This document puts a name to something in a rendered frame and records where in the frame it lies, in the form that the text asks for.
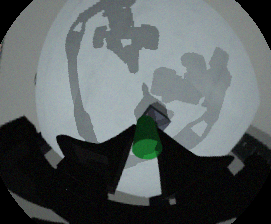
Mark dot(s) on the green marker cap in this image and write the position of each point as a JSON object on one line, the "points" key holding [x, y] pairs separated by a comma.
{"points": [[146, 144]]}

